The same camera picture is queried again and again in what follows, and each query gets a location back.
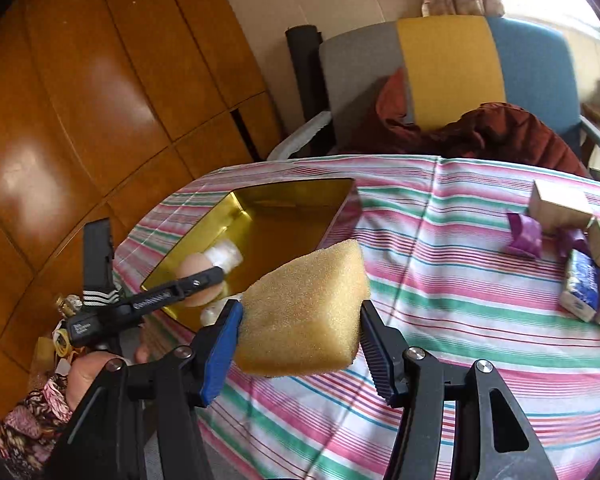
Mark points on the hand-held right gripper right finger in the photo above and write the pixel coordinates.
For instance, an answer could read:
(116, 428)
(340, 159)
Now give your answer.
(380, 355)

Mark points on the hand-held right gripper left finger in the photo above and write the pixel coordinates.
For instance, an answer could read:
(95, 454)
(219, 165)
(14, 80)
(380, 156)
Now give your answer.
(222, 355)

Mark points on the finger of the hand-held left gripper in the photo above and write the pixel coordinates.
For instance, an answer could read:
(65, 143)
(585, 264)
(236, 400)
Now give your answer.
(185, 287)

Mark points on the beige egg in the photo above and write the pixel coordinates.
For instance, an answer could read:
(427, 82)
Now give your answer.
(192, 266)

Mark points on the large yellow sponge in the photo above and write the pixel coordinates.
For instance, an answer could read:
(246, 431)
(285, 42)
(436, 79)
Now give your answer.
(300, 310)

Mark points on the gold rectangular box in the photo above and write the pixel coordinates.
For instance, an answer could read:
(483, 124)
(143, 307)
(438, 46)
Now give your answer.
(290, 230)

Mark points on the blue tissue pack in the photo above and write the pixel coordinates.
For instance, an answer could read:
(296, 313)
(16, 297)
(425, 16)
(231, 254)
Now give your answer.
(582, 285)

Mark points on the person's left forearm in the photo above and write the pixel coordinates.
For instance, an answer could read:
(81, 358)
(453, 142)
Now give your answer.
(25, 425)

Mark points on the person's left hand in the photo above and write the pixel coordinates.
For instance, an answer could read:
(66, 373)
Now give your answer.
(87, 375)

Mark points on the striped tablecloth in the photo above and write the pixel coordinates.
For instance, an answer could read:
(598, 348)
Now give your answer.
(455, 310)

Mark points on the brown wooden wardrobe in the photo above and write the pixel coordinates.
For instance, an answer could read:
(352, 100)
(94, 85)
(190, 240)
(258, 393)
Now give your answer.
(80, 85)

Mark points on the purple ribbon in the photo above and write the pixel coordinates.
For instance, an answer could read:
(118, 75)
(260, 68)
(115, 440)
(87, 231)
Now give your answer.
(525, 235)

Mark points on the purple foil packet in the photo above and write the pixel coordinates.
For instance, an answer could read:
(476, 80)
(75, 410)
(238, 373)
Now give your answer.
(572, 237)

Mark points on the beige cardboard box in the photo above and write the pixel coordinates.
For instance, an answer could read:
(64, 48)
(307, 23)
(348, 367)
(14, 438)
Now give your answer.
(560, 205)

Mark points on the red-brown jacket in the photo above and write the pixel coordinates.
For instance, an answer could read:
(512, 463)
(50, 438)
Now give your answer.
(505, 135)

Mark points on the grey yellow blue chair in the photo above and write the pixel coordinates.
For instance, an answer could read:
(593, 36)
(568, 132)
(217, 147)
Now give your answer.
(445, 60)

